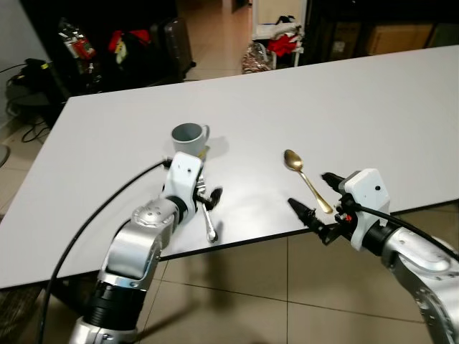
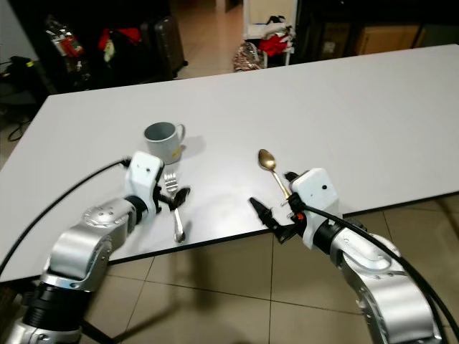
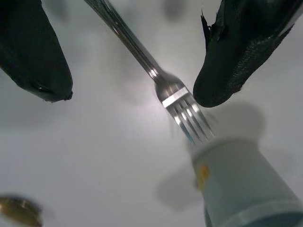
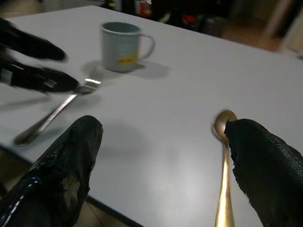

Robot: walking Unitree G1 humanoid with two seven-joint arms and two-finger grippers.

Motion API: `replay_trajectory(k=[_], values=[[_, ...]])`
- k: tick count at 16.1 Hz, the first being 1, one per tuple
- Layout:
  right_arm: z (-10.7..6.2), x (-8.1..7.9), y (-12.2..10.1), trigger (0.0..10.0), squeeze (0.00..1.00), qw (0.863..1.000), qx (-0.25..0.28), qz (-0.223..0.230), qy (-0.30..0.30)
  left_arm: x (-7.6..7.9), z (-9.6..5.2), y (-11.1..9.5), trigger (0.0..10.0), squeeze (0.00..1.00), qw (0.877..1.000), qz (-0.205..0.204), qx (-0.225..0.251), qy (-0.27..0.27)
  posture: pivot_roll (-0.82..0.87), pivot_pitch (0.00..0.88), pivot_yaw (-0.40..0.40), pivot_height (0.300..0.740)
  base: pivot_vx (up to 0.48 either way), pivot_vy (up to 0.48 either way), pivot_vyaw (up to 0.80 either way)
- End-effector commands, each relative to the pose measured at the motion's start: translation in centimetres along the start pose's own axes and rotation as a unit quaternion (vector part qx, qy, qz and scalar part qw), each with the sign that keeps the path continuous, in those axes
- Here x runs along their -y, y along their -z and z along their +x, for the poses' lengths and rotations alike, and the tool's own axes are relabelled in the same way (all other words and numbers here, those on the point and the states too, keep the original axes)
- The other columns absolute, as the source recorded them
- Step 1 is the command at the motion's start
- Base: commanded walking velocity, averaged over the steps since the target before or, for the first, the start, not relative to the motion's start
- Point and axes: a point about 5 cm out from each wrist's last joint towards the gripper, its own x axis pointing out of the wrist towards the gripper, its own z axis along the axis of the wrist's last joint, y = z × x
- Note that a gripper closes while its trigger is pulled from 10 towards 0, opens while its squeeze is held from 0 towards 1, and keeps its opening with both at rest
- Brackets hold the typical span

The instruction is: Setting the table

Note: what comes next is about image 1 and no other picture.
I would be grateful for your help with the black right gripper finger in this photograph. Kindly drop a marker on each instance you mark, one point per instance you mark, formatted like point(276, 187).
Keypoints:
point(303, 215)
point(333, 180)

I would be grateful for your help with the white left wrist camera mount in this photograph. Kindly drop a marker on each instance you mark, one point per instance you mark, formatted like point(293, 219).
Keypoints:
point(183, 172)

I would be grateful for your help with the gold metal spoon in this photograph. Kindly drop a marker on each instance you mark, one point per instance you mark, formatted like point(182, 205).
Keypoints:
point(292, 160)

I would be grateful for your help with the grey ceramic mug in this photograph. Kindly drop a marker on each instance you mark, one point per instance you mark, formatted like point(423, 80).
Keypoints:
point(186, 137)

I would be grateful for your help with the white shelf cart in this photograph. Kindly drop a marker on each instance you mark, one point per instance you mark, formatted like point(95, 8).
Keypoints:
point(276, 11)

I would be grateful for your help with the brown wooden cabinet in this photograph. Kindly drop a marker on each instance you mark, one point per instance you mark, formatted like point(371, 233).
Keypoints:
point(398, 39)

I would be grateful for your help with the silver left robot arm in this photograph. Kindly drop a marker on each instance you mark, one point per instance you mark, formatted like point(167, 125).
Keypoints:
point(133, 247)

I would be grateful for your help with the black bag with yellow tag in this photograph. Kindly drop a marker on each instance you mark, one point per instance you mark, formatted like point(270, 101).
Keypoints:
point(32, 79)

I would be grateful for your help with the black suitcase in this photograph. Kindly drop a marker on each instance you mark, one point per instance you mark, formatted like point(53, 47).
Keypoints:
point(176, 46)

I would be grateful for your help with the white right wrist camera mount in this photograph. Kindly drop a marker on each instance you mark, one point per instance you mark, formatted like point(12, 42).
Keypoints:
point(367, 197)

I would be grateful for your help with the silver metal fork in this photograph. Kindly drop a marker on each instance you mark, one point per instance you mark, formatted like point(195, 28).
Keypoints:
point(210, 228)

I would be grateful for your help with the patterned woven bag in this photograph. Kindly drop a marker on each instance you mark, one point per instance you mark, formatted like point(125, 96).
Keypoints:
point(256, 59)

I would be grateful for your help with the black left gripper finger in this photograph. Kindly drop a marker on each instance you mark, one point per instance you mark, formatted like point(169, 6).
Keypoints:
point(214, 197)

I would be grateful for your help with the red fabric with yellow tag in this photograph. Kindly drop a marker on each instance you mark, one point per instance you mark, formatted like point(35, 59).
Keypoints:
point(118, 41)

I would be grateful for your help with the red and white packet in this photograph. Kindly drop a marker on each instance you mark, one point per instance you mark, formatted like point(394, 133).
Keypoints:
point(79, 44)

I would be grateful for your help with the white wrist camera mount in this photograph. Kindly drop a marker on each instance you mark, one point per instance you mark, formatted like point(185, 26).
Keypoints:
point(183, 172)
point(367, 197)

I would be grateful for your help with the red cloth pile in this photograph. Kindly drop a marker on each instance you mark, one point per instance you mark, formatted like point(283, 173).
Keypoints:
point(283, 44)

